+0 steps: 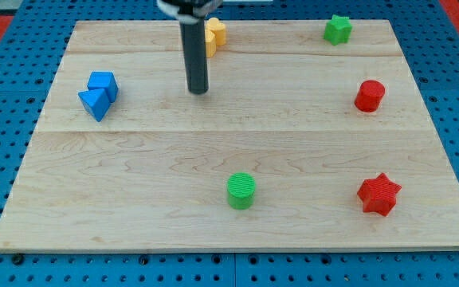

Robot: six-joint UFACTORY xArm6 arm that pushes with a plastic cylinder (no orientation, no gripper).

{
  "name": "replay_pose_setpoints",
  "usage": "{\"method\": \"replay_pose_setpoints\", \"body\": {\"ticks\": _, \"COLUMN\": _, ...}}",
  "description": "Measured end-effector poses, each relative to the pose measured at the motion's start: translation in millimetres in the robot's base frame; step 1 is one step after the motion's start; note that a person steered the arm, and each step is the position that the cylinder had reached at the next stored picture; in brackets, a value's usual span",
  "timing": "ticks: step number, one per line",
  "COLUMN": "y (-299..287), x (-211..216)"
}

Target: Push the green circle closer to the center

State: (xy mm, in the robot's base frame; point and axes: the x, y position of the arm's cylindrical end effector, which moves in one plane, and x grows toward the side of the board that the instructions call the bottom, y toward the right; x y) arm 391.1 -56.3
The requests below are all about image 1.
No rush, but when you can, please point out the blue cube block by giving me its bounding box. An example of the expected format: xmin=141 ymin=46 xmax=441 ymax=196
xmin=87 ymin=71 xmax=119 ymax=103

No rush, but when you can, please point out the light wooden board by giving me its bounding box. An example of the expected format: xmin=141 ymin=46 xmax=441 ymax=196
xmin=0 ymin=20 xmax=459 ymax=254

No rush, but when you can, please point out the green star block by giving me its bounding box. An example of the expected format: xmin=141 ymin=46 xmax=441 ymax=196
xmin=324 ymin=14 xmax=352 ymax=45

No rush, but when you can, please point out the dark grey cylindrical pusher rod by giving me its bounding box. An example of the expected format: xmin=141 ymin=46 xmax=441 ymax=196
xmin=180 ymin=18 xmax=209 ymax=95

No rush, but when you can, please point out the red star block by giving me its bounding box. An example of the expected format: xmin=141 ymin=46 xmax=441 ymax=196
xmin=357 ymin=173 xmax=402 ymax=217

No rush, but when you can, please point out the green cylinder block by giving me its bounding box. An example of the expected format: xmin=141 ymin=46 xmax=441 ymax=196
xmin=226 ymin=172 xmax=256 ymax=210

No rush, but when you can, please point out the yellow heart block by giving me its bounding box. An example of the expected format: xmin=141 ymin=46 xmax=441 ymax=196
xmin=205 ymin=18 xmax=227 ymax=58

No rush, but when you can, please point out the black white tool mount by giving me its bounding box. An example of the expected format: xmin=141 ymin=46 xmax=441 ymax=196
xmin=156 ymin=0 xmax=223 ymax=22

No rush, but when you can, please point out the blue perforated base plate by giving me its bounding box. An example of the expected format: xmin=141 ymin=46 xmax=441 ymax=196
xmin=0 ymin=0 xmax=459 ymax=286

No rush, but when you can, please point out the blue triangle block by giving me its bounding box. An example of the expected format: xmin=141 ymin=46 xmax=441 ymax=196
xmin=78 ymin=88 xmax=111 ymax=122

